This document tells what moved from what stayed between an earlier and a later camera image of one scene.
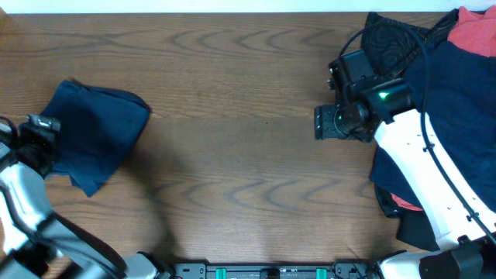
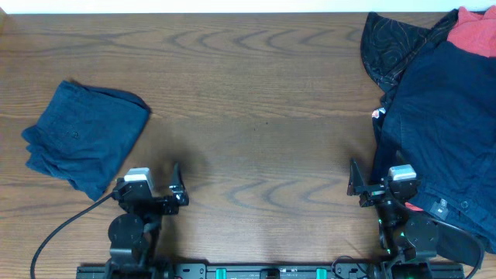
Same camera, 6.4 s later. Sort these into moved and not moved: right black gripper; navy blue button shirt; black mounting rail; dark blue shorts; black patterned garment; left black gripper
Moved: left black gripper; right black gripper
Not moved: dark blue shorts; black mounting rail; navy blue button shirt; black patterned garment
